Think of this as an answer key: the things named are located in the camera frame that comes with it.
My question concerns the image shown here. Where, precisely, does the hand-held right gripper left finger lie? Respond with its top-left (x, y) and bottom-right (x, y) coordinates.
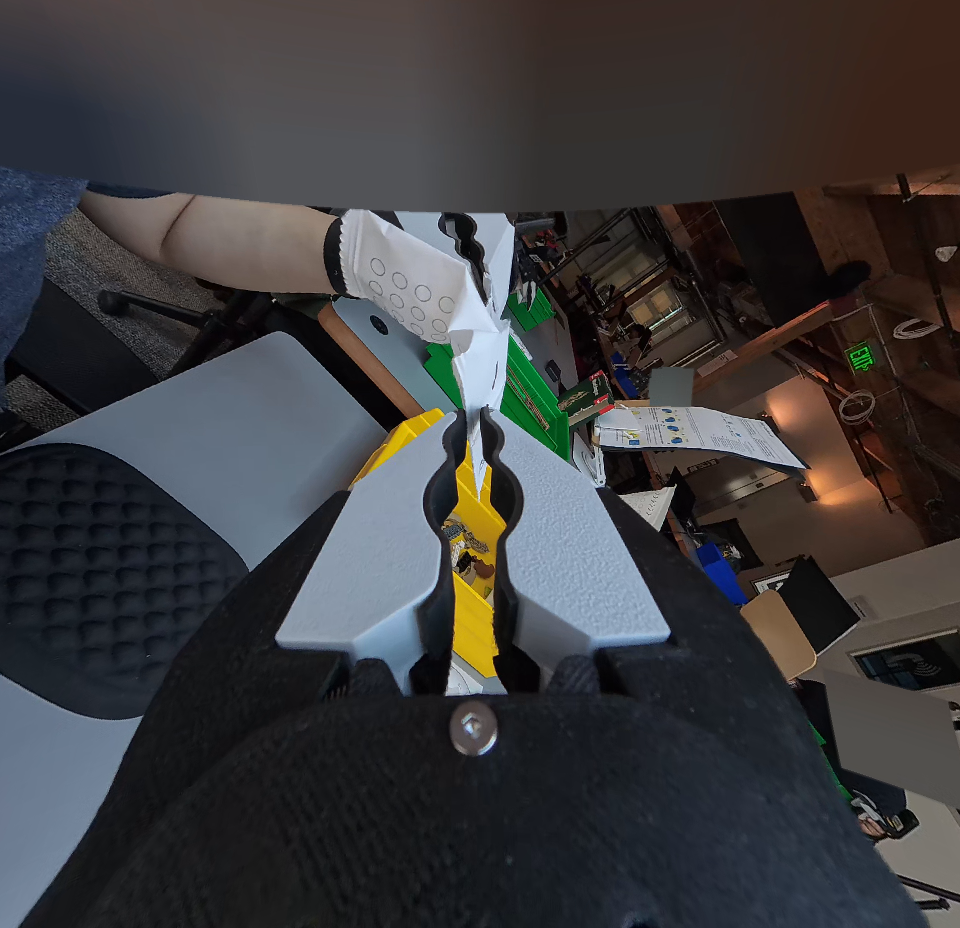
top-left (275, 410), bottom-right (460, 692)

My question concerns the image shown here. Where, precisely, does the black cushioned wrist pad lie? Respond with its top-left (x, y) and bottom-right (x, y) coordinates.
top-left (0, 444), bottom-right (249, 719)

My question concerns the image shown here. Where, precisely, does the black chair armrest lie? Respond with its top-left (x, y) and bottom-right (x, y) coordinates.
top-left (7, 279), bottom-right (159, 411)

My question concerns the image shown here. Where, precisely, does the grey desk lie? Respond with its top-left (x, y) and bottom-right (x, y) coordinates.
top-left (0, 331), bottom-right (391, 906)

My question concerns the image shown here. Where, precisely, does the person's blue shirt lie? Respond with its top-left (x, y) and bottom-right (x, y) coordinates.
top-left (0, 166), bottom-right (87, 389)

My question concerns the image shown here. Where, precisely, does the yellow plastic bin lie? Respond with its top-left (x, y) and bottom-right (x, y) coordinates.
top-left (348, 409), bottom-right (511, 677)

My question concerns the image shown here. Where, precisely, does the standing instruction sheet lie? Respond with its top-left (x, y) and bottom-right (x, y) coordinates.
top-left (596, 405), bottom-right (811, 473)

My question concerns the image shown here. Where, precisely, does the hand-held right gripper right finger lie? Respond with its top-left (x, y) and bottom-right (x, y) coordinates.
top-left (480, 406), bottom-right (671, 692)

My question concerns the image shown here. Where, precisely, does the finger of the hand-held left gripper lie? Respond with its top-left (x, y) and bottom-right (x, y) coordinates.
top-left (450, 214), bottom-right (519, 310)
top-left (393, 211), bottom-right (459, 246)

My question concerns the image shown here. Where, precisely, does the pile of toy bricks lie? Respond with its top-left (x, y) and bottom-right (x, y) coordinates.
top-left (442, 519), bottom-right (496, 587)

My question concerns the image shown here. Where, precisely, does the small green plastic bin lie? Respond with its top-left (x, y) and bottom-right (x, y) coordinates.
top-left (810, 718), bottom-right (852, 801)

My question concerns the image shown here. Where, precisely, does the white instruction booklet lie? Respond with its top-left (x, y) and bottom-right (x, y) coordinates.
top-left (446, 661), bottom-right (504, 696)

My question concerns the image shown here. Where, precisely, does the bare plywood board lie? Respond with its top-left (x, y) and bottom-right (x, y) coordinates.
top-left (738, 589), bottom-right (817, 681)

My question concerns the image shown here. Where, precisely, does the black wristband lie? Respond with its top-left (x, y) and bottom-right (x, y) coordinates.
top-left (324, 215), bottom-right (351, 296)

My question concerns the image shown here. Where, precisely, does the red and green box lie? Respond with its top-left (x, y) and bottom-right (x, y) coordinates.
top-left (556, 370), bottom-right (616, 426)

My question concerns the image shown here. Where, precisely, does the small white paper bag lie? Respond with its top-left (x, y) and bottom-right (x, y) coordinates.
top-left (341, 209), bottom-right (519, 494)

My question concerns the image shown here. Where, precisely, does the black foam panel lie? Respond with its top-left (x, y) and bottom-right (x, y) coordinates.
top-left (776, 555), bottom-right (862, 655)

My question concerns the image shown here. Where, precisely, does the blue plastic bin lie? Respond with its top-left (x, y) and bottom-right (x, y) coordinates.
top-left (693, 541), bottom-right (751, 606)

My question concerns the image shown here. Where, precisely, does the person's left forearm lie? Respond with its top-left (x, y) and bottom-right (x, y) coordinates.
top-left (161, 193), bottom-right (335, 295)

